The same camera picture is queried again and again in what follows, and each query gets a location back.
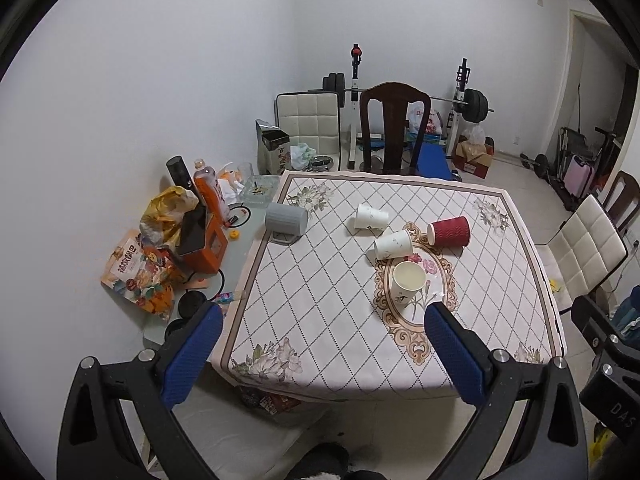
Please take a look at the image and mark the yellow plastic bag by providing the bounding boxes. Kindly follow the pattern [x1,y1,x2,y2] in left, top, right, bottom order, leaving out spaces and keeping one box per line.
[139,185,200,252]

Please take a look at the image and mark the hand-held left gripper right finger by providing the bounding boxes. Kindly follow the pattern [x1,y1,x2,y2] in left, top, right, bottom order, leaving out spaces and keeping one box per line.
[424,302,589,480]

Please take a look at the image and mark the white barbell rack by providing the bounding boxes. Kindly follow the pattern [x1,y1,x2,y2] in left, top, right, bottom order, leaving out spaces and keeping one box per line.
[347,43,473,172]

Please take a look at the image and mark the black dumbbell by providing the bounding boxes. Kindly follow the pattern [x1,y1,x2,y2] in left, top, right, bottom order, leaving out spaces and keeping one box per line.
[519,152,551,179]

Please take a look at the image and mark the cream paper cup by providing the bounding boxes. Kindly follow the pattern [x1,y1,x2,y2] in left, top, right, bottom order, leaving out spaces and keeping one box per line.
[391,259,427,307]

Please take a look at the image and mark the colourful snack bag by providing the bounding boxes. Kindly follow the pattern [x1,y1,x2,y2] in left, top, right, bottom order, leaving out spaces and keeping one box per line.
[100,229,176,322]

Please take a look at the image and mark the black cylinder flask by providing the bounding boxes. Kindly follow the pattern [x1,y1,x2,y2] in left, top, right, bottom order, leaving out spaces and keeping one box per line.
[166,156,196,194]

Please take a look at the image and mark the pink suitcase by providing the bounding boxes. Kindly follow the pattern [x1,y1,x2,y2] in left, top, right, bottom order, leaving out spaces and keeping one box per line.
[564,154,596,199]

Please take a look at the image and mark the black barbell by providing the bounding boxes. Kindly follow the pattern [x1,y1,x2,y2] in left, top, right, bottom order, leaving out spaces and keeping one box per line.
[322,73,496,122]

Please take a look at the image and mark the table with floral tablecloth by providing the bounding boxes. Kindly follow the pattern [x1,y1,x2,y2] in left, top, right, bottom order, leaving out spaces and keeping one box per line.
[207,169,569,404]

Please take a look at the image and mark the red and white plastic bag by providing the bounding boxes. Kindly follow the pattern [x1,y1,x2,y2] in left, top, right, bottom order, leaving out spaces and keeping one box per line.
[404,101,444,136]

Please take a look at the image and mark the brown cardboard box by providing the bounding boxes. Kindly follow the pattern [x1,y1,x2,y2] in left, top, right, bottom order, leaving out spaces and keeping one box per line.
[455,139,496,179]

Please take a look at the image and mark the grey ribbed cup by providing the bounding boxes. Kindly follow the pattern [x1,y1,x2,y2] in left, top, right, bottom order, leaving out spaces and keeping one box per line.
[264,202,310,246]

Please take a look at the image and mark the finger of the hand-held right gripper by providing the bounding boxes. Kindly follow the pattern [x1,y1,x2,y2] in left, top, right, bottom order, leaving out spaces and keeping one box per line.
[571,295,635,357]

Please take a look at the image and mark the orange box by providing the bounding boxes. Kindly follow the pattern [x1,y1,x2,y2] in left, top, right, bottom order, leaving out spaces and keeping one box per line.
[177,203,230,274]

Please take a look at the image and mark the black scooter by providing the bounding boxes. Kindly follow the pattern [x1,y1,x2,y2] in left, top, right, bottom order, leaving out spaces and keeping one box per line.
[592,127,621,196]

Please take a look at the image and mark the blue cloth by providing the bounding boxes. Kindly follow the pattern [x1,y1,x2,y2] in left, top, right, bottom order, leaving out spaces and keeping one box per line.
[612,297,640,332]

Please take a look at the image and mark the black fuzzy slipper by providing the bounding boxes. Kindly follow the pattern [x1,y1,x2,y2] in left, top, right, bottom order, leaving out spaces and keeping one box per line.
[289,442,397,480]

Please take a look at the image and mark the grey side table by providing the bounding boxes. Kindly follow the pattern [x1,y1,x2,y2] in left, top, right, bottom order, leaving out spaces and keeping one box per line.
[142,179,282,347]

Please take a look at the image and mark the black round lid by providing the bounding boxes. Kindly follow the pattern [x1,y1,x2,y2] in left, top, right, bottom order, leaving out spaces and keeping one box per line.
[178,292,209,321]

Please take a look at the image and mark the green and white plastic bag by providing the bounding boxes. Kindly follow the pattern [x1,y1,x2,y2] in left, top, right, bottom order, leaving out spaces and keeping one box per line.
[289,143,319,171]

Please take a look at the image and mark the red ribbed paper cup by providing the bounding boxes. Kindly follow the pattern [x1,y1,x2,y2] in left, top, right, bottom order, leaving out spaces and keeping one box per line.
[426,215,472,250]

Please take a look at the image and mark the open box with black lid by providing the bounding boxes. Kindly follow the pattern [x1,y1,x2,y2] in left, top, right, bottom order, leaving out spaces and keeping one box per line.
[255,119,292,176]

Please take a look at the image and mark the glass ashtray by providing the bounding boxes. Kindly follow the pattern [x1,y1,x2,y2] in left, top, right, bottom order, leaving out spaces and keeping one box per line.
[238,174,281,201]

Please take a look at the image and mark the orange drink bottle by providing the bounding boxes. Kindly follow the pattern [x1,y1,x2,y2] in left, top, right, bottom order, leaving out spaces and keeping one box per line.
[193,158,231,222]

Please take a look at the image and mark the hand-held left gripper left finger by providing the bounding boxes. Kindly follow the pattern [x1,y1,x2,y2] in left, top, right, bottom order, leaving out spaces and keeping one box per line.
[57,302,224,480]

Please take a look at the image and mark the white seat cushion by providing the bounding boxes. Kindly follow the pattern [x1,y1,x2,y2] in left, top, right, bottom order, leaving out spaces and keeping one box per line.
[142,389,327,480]

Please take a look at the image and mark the white padded chair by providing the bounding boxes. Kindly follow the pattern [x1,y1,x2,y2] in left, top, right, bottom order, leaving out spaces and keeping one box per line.
[275,91,344,171]
[534,193,630,314]

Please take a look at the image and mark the blue weight bench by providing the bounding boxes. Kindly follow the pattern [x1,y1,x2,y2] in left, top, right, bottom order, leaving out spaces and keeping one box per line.
[406,142,454,180]

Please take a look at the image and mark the folded grey cart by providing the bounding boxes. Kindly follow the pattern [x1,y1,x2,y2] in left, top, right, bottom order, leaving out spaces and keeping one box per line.
[554,126,592,187]

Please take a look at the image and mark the red packets under table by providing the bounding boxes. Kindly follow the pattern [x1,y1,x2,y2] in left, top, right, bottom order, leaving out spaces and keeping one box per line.
[239,386,302,414]

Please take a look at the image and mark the white paper cup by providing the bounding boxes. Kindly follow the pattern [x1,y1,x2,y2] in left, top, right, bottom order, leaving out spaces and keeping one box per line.
[353,203,390,235]
[373,230,414,262]

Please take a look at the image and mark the black cable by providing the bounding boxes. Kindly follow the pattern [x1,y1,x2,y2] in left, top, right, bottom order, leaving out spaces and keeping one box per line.
[219,203,251,229]

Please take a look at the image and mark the dark wooden chair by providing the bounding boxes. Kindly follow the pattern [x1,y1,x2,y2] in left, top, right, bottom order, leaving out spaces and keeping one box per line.
[358,82,432,177]
[597,170,640,242]

